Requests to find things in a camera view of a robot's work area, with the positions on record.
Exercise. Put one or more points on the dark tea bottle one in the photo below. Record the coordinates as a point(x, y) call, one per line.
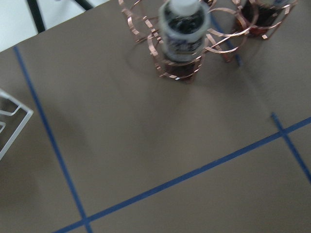
point(183, 25)

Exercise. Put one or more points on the dark tea bottle two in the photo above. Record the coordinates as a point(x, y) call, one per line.
point(261, 18)

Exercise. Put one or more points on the black tripod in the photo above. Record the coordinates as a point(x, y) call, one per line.
point(37, 17)

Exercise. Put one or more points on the copper wire bottle rack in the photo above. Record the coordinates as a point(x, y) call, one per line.
point(221, 38)

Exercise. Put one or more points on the white wire cup rack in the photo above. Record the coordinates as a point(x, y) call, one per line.
point(14, 115)

